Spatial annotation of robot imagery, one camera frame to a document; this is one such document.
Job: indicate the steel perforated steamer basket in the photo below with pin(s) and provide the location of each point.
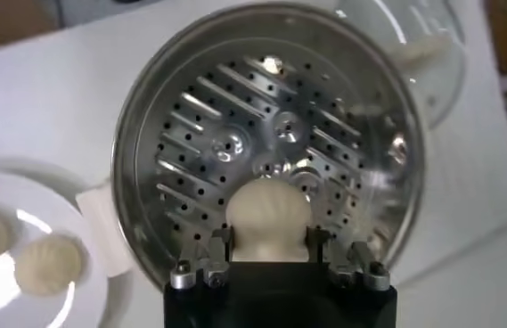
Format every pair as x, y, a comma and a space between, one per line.
235, 111

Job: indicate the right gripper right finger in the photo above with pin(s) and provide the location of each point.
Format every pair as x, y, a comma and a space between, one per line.
369, 276

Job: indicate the white round plate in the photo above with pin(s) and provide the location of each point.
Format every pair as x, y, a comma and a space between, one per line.
35, 196

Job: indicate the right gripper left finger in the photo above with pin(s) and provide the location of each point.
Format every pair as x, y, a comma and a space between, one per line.
215, 267

